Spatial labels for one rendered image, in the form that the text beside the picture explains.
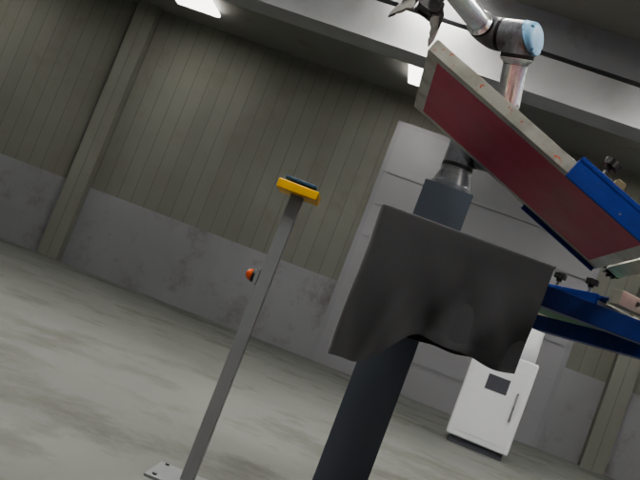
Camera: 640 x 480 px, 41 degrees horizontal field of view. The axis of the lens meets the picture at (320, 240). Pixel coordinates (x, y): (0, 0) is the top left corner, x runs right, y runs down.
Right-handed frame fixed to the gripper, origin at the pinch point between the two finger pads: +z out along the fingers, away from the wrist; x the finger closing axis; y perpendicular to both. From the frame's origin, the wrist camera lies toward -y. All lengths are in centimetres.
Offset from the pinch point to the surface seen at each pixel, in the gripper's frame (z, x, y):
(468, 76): 9.5, -24.8, -29.1
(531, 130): 11, -46, -29
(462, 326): 61, -63, -21
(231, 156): -2, 237, 911
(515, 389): 36, -179, 494
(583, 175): 13, -64, -30
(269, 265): 80, -9, 10
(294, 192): 58, -2, 6
